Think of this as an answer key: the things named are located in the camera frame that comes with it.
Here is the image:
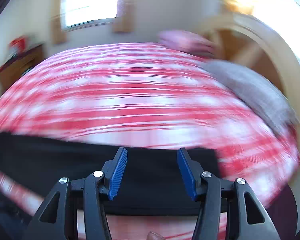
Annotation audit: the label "beige curtain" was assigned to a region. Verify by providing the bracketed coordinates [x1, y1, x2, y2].
[113, 0, 136, 33]
[51, 0, 67, 44]

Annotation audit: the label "cream wooden headboard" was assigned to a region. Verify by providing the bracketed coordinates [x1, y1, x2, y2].
[202, 14, 300, 230]

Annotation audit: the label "person's right hand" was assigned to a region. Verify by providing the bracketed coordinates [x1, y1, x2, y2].
[147, 231, 165, 240]

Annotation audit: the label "red paper bag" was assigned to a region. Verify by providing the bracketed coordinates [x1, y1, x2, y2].
[10, 36, 28, 53]

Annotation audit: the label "wooden desk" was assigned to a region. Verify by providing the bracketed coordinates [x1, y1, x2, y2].
[0, 44, 44, 90]

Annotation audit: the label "pink folded quilt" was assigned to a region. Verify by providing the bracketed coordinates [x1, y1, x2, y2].
[159, 30, 216, 56]

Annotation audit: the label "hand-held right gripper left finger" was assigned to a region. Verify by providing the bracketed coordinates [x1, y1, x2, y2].
[27, 147, 128, 240]

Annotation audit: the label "window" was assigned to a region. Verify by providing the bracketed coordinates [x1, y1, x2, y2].
[61, 0, 122, 30]

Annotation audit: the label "striped pillow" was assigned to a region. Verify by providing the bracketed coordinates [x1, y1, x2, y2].
[202, 60, 299, 133]

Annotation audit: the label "red plaid bed sheet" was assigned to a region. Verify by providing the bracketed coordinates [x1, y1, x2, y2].
[0, 42, 300, 240]

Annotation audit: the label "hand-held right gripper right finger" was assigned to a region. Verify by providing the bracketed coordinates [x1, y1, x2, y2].
[177, 147, 282, 240]

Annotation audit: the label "black pants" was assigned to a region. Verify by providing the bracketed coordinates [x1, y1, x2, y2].
[0, 132, 227, 217]

